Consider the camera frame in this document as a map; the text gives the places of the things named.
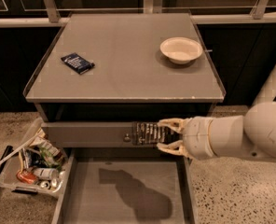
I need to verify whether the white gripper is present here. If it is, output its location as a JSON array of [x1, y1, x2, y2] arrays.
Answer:
[[157, 117, 214, 160]]

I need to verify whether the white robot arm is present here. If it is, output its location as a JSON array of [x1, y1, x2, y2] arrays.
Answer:
[[157, 102, 276, 161]]

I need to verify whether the round metal drawer knob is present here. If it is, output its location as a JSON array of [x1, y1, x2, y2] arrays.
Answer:
[[123, 133, 132, 142]]

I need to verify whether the grey top drawer front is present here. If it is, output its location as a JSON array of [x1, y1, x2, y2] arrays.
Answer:
[[42, 121, 156, 147]]

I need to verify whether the open grey middle drawer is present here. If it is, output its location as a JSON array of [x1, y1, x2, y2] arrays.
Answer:
[[51, 148, 200, 224]]

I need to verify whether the grey drawer cabinet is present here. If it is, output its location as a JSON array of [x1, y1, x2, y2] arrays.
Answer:
[[21, 12, 228, 224]]

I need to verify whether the white paper bowl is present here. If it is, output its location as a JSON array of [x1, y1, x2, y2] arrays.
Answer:
[[160, 37, 203, 64]]

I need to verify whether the green white snack bag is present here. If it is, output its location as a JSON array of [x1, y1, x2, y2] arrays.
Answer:
[[30, 137, 63, 167]]

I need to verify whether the clear plastic storage bin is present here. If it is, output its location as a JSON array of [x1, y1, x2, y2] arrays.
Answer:
[[0, 119, 67, 197]]

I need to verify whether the white can in bin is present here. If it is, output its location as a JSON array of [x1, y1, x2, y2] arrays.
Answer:
[[33, 168, 59, 180]]

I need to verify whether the orange snack packet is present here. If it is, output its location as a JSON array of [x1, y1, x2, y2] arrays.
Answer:
[[16, 170, 38, 185]]

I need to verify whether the metal window railing frame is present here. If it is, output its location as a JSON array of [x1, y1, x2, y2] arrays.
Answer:
[[0, 0, 276, 28]]

